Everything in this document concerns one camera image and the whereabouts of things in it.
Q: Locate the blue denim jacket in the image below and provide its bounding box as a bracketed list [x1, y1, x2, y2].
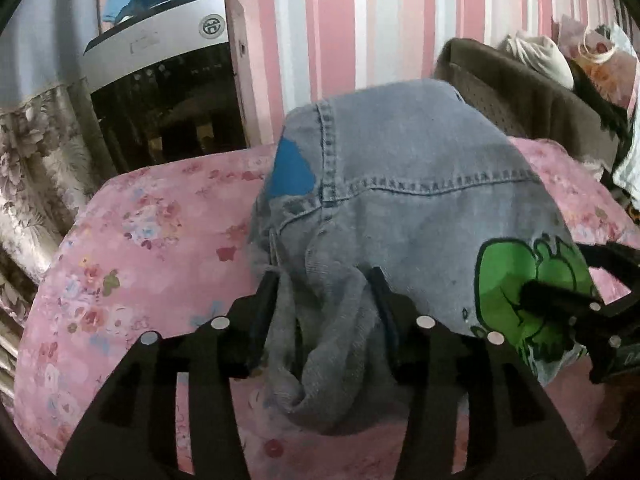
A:
[247, 79, 596, 434]

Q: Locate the white quilted blanket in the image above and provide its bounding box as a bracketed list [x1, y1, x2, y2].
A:
[610, 24, 640, 210]

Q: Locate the dark brown garment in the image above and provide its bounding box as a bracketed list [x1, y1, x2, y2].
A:
[566, 58, 636, 148]

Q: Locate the brown blanket covered furniture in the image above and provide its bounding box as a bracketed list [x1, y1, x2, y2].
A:
[434, 38, 622, 171]

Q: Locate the pink floral bed sheet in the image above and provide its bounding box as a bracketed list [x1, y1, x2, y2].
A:
[14, 138, 639, 479]

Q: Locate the floral paper gift bag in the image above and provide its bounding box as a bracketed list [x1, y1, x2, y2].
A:
[558, 15, 634, 112]

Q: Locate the white folded garment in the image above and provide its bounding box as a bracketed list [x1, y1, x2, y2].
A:
[499, 30, 575, 90]

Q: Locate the striped floral curtain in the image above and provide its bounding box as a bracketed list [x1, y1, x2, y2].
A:
[1, 0, 114, 401]

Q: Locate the grey water dispenser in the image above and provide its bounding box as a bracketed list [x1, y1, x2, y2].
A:
[81, 0, 262, 174]

